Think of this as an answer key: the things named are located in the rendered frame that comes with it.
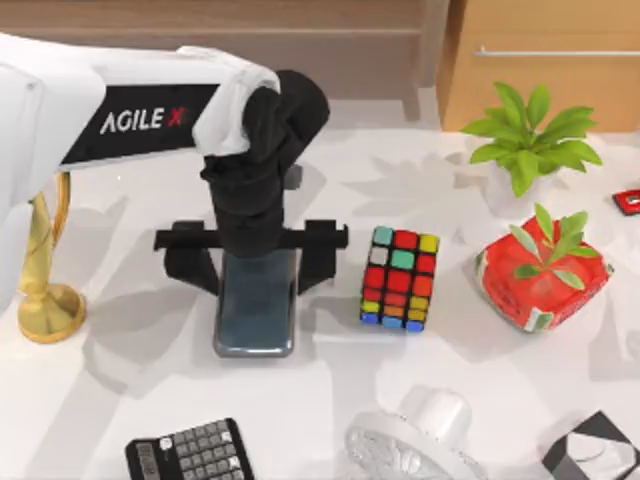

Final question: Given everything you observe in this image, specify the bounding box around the dark smartphone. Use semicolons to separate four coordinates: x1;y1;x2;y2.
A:
213;249;297;359

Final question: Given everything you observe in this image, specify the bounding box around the multicoloured puzzle cube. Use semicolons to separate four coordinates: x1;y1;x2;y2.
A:
359;225;442;334

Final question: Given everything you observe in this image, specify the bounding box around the black calculator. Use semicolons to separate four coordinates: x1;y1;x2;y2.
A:
124;417;257;480

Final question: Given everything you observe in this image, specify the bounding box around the brown wooden shelf unit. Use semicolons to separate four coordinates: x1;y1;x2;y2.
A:
0;0;452;104

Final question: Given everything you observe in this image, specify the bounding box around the white and clear desk fan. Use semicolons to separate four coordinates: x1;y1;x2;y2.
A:
343;384;490;480

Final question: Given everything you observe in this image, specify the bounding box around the small plant in red pot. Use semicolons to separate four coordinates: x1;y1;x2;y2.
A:
474;202;616;335

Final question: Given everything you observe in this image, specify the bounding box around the green plant in white pot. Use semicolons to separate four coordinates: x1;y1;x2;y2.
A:
458;81;604;217

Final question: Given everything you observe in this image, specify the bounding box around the pale wooden cupboard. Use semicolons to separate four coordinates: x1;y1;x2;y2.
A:
435;0;640;134

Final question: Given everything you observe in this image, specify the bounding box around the red and black stapler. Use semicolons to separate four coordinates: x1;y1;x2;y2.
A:
612;188;640;218

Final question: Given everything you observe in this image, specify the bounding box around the black and white box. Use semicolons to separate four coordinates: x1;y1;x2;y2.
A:
541;410;640;480

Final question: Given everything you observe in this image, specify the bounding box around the long metal handle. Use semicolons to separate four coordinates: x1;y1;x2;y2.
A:
473;45;640;58

